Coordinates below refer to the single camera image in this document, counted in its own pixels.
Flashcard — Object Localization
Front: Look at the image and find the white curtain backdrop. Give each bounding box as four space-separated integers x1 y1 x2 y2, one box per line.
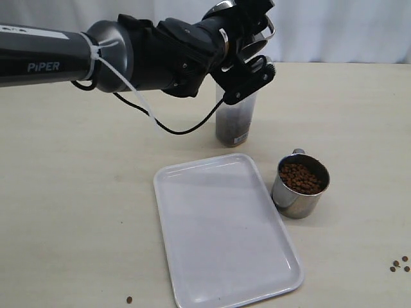
1 0 410 64

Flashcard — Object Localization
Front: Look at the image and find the white zip tie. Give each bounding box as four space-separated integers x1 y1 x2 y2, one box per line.
80 33 158 126

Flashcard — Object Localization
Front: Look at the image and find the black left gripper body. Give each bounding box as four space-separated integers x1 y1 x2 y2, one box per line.
211 29 276 105

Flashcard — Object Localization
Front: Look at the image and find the tall translucent plastic container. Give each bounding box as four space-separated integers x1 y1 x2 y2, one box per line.
215 92 258 147

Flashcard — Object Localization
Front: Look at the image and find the right steel mug with kibble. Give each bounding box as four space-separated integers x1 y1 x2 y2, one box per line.
270 148 330 219

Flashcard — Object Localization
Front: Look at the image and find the white plastic tray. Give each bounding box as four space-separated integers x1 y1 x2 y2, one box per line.
153 153 304 307

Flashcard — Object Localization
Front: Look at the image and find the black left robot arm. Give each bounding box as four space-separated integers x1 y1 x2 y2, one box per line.
1 1 275 105

